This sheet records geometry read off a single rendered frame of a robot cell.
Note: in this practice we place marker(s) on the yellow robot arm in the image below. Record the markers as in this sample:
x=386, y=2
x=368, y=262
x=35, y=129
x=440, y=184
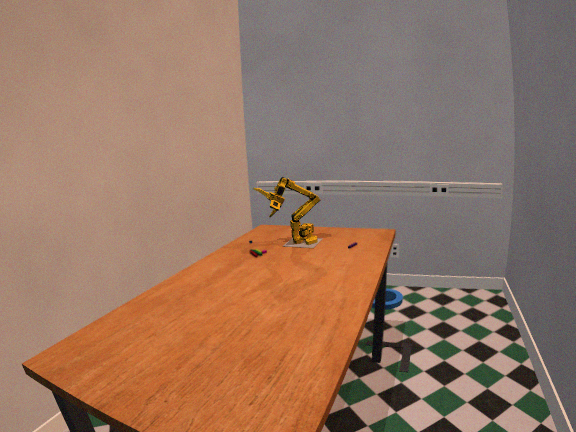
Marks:
x=304, y=229

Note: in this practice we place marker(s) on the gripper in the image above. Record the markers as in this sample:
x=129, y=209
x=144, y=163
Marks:
x=274, y=199

